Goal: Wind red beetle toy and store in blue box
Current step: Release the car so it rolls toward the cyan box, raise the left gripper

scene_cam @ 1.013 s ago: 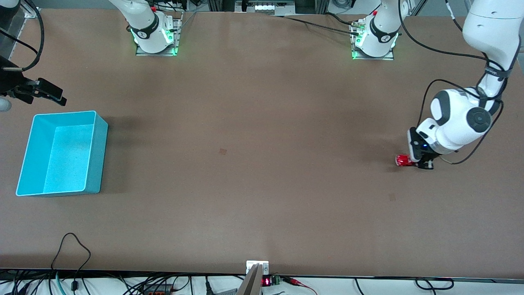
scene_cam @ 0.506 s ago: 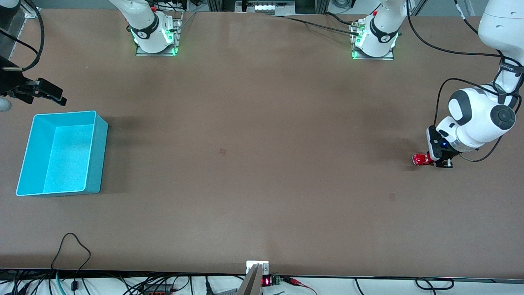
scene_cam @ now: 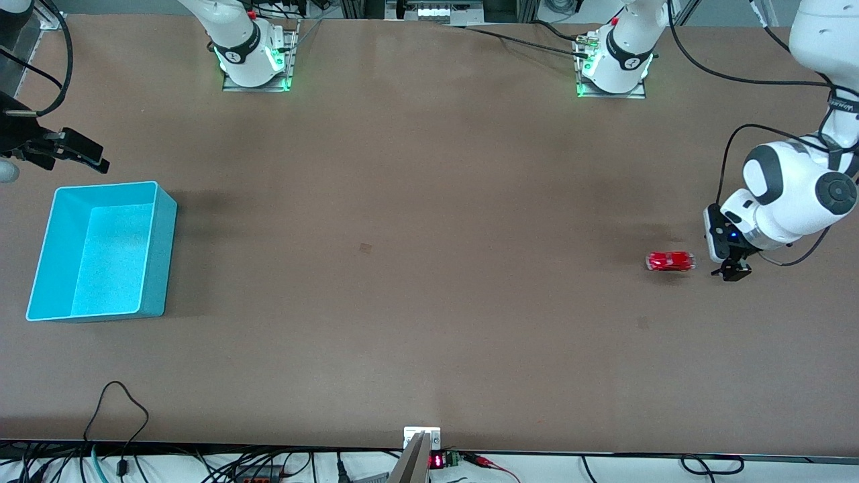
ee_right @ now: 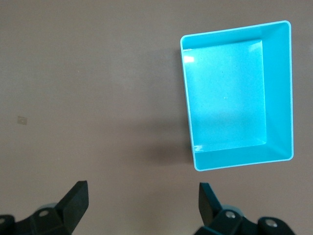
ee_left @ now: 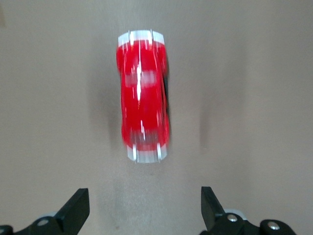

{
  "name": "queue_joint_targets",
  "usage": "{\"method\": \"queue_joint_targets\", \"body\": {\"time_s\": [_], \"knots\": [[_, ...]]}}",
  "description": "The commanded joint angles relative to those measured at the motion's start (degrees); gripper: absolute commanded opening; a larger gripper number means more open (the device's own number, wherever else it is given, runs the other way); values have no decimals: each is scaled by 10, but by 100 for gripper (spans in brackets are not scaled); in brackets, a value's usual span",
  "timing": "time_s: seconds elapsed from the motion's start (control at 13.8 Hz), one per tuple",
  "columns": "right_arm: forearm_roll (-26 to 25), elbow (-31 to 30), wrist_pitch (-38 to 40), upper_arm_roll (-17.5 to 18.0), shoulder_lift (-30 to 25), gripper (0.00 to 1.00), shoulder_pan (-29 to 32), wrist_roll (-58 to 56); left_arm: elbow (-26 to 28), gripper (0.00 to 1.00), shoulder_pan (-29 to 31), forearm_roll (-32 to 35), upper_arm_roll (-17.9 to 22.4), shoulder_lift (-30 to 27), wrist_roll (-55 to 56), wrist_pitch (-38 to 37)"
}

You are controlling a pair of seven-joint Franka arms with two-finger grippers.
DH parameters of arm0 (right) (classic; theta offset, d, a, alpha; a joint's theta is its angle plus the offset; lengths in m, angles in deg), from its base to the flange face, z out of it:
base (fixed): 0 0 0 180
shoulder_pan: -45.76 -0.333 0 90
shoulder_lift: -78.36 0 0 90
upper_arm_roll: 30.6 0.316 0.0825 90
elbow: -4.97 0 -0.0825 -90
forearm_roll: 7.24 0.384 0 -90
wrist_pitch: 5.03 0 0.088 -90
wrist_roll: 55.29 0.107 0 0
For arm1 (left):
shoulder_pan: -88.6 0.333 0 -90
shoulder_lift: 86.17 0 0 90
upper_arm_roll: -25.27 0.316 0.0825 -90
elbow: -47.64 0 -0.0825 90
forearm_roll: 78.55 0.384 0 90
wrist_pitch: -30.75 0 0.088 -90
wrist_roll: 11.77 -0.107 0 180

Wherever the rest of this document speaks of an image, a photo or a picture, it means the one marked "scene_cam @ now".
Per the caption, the red beetle toy car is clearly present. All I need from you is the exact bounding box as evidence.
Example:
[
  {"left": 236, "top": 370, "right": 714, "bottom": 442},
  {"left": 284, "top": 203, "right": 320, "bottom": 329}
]
[{"left": 646, "top": 251, "right": 697, "bottom": 273}]

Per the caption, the blue plastic box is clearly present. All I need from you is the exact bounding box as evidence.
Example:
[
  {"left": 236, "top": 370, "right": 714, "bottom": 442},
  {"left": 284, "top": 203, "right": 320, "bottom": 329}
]
[{"left": 26, "top": 180, "right": 179, "bottom": 323}]

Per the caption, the black power strip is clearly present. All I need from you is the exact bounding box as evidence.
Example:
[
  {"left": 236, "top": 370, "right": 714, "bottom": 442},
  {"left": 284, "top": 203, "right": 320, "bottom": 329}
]
[{"left": 232, "top": 464, "right": 287, "bottom": 483}]

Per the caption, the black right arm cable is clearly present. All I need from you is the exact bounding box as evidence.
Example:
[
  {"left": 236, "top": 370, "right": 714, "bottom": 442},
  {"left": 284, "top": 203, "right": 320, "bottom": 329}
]
[{"left": 20, "top": 0, "right": 74, "bottom": 118}]

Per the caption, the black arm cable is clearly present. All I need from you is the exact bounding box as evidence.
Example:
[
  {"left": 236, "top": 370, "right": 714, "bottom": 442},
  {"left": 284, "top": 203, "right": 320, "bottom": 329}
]
[
  {"left": 666, "top": 0, "right": 848, "bottom": 205},
  {"left": 20, "top": 0, "right": 74, "bottom": 118}
]

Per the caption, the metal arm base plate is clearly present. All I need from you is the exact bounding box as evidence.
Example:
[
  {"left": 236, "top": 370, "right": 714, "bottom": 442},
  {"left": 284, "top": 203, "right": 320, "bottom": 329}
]
[
  {"left": 575, "top": 32, "right": 648, "bottom": 100},
  {"left": 221, "top": 20, "right": 300, "bottom": 93}
]

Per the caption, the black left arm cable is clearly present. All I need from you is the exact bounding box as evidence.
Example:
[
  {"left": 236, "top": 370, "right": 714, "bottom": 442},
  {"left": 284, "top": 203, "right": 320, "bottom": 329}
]
[{"left": 666, "top": 0, "right": 848, "bottom": 205}]

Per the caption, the black coiled cable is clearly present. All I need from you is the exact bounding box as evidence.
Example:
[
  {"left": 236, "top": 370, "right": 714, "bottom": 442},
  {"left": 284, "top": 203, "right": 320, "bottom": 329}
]
[{"left": 680, "top": 453, "right": 745, "bottom": 476}]

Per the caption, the red clip wire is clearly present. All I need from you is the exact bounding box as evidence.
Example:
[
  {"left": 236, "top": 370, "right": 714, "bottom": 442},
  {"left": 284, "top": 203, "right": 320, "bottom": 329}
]
[{"left": 462, "top": 452, "right": 521, "bottom": 483}]

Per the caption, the black cable across table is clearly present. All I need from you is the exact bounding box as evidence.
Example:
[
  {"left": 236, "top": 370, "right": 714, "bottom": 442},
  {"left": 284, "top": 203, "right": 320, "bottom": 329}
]
[{"left": 462, "top": 20, "right": 590, "bottom": 60}]

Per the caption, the black looped cable with adapter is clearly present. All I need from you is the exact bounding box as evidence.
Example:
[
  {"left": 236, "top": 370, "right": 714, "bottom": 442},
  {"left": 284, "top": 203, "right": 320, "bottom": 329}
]
[{"left": 83, "top": 380, "right": 150, "bottom": 478}]

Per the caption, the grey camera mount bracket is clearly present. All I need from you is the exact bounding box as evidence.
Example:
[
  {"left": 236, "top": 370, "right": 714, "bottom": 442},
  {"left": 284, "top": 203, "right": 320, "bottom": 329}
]
[{"left": 386, "top": 427, "right": 442, "bottom": 483}]

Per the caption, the aluminium frame with light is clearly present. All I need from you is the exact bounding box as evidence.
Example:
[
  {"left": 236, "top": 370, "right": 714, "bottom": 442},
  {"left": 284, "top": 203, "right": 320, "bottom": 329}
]
[{"left": 339, "top": 0, "right": 542, "bottom": 25}]

